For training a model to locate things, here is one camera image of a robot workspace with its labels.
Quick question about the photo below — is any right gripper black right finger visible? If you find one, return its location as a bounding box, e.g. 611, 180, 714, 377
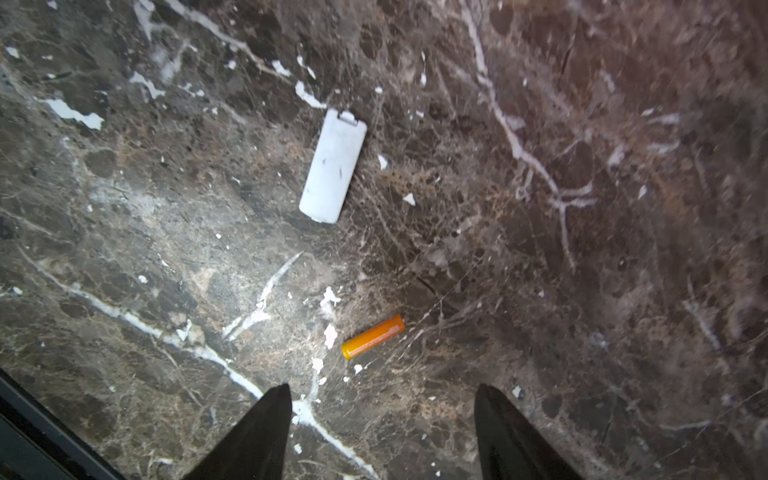
474, 384, 581, 480

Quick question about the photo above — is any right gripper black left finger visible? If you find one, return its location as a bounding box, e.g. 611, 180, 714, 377
184, 384, 292, 480

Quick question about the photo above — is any orange battery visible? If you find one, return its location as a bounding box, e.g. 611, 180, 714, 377
341, 315, 405, 360

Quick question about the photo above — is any white battery compartment cover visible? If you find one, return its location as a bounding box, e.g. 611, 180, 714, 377
299, 109, 367, 224

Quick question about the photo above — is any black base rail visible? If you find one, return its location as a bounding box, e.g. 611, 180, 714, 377
1, 372, 123, 480

